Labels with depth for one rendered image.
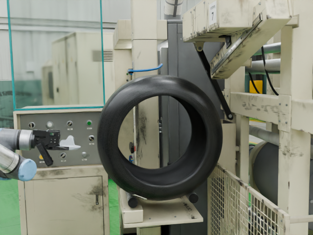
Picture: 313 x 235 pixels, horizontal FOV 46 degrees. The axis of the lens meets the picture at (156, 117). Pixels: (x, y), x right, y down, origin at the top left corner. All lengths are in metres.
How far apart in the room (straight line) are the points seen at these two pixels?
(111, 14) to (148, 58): 9.55
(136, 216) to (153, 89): 0.58
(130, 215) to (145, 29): 0.95
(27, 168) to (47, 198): 0.86
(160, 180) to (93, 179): 0.60
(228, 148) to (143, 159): 0.47
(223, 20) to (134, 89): 0.47
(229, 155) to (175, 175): 0.33
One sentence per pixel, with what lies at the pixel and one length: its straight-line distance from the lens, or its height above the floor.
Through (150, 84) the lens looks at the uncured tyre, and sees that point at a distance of 1.58.
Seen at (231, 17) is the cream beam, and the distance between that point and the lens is 1.44.
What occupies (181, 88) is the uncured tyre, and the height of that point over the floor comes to 1.41.
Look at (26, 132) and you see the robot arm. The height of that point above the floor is 1.23.
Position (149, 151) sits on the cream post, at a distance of 2.01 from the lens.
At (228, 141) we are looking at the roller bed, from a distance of 2.04.
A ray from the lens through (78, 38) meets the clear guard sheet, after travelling 2.33.
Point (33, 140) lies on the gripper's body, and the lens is 1.69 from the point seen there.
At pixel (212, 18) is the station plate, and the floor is 1.68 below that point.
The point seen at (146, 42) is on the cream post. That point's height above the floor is 1.64.
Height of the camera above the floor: 1.47
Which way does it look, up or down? 7 degrees down
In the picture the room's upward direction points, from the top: 1 degrees counter-clockwise
